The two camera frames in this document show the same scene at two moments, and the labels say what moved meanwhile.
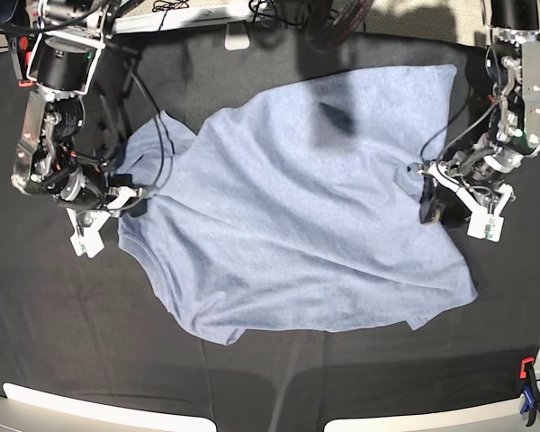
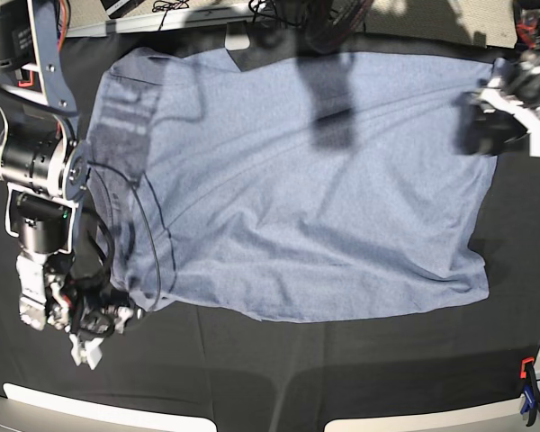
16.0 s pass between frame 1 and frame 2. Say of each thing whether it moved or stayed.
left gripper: moved
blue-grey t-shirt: moved
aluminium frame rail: stayed
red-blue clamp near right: stayed
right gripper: moved
